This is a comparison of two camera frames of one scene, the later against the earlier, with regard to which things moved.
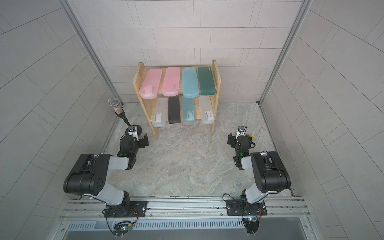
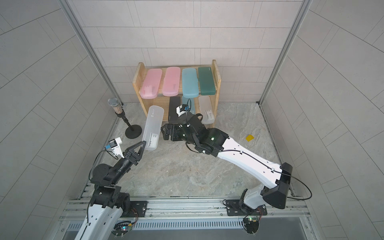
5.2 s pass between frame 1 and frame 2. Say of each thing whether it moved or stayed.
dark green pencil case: stayed
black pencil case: stayed
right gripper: moved
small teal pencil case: stayed
